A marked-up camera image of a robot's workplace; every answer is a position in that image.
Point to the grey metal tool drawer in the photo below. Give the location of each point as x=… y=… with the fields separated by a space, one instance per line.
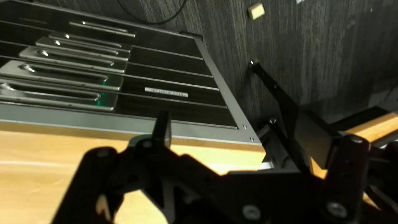
x=104 y=119

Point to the grey metal cabinet wooden top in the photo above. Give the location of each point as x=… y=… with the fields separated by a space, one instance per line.
x=38 y=178

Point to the white label sticker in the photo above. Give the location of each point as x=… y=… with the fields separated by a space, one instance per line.
x=166 y=93

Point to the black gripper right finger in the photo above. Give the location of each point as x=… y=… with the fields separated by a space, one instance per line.
x=349 y=175

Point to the tan wooden wrist camera mount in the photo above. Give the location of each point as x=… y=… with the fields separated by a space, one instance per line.
x=374 y=129

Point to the small wooden block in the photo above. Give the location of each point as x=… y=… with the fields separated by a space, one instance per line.
x=257 y=10

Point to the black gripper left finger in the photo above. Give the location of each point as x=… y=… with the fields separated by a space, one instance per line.
x=89 y=175

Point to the small grey flat piece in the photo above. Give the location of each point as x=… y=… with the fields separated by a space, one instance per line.
x=299 y=2

